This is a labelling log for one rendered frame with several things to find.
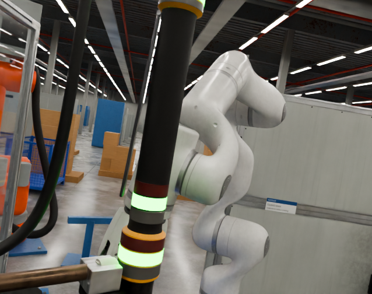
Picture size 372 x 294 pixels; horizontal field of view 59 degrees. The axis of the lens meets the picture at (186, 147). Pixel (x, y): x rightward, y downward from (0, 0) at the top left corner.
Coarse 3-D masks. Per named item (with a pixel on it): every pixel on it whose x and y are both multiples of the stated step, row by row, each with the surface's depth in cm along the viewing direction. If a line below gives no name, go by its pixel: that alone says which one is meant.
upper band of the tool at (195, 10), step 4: (160, 4) 30; (164, 4) 30; (168, 4) 30; (172, 4) 30; (176, 4) 30; (180, 4) 29; (184, 4) 29; (160, 8) 31; (184, 8) 30; (188, 8) 30; (192, 8) 30; (196, 8) 30; (196, 12) 31; (200, 12) 31; (200, 16) 32
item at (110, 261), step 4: (96, 260) 31; (100, 260) 30; (104, 260) 30; (108, 260) 30; (112, 260) 31; (116, 260) 31; (100, 264) 30; (104, 264) 30; (108, 264) 30; (112, 264) 30
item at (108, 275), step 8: (104, 256) 32; (88, 264) 29; (96, 264) 30; (88, 272) 29; (96, 272) 29; (104, 272) 29; (112, 272) 29; (120, 272) 30; (88, 280) 29; (96, 280) 29; (104, 280) 29; (112, 280) 30; (120, 280) 30; (80, 288) 31; (88, 288) 28; (96, 288) 29; (104, 288) 29; (112, 288) 30; (120, 288) 31
